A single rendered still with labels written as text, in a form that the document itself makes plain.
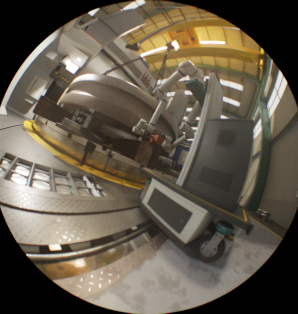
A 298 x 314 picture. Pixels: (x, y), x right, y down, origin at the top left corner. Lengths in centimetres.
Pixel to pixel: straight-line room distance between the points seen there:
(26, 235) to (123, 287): 35
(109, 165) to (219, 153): 132
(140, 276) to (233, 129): 83
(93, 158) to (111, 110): 102
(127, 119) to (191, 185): 172
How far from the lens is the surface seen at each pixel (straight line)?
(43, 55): 546
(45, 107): 252
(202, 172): 62
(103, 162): 149
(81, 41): 337
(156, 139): 153
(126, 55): 837
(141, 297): 43
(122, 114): 205
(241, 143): 63
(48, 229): 50
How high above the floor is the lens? 39
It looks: 3 degrees up
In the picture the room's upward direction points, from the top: 24 degrees clockwise
